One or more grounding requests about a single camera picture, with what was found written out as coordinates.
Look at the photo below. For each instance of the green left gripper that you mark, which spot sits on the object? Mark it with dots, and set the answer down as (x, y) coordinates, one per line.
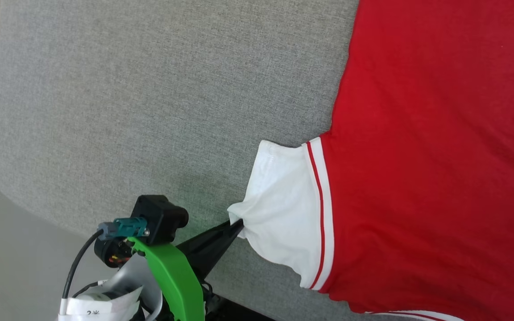
(176, 281)

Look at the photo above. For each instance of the red white-sleeved t-shirt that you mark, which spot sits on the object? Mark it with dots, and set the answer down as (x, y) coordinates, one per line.
(417, 133)

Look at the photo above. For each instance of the grey fabric sofa cushion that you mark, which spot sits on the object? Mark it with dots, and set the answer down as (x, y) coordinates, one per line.
(127, 89)

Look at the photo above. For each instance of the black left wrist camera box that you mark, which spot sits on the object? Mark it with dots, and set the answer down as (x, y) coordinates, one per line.
(161, 218)

